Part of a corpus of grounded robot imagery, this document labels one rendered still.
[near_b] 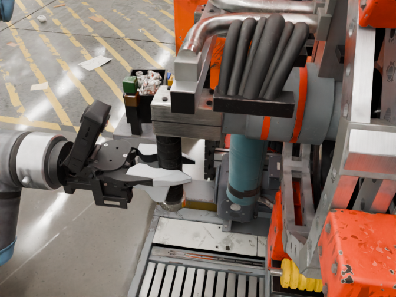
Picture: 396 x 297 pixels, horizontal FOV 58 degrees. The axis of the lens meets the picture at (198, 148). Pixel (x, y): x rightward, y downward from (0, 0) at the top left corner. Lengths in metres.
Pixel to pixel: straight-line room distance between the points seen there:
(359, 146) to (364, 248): 0.10
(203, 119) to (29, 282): 1.16
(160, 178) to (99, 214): 1.11
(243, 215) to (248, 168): 0.36
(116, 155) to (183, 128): 0.13
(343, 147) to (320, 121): 0.22
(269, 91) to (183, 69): 0.10
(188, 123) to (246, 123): 0.17
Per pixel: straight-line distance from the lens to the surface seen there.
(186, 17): 1.06
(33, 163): 0.58
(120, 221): 1.56
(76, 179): 0.60
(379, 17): 0.40
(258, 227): 1.41
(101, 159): 0.54
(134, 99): 1.14
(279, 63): 0.40
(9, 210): 0.64
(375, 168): 0.40
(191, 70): 0.42
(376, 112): 0.76
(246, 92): 0.40
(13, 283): 1.52
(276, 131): 0.60
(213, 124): 0.44
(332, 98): 0.59
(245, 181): 0.88
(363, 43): 0.41
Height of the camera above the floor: 1.18
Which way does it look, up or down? 39 degrees down
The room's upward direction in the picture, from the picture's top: straight up
